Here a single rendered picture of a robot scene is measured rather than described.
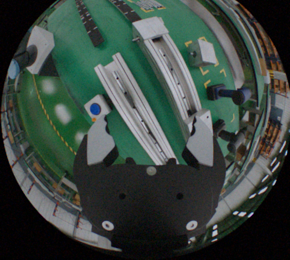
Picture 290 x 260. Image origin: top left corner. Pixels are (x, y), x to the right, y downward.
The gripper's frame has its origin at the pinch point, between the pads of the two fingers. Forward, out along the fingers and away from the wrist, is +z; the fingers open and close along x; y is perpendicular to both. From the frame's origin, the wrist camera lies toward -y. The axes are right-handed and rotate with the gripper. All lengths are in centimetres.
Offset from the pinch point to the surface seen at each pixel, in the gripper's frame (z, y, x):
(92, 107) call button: 12.5, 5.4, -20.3
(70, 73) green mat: 21.6, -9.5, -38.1
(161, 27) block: 21.4, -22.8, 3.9
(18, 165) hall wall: -200, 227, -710
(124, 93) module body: 16.8, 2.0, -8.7
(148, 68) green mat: 26.2, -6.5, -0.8
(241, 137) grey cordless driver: 5.7, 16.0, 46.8
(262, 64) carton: 61, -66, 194
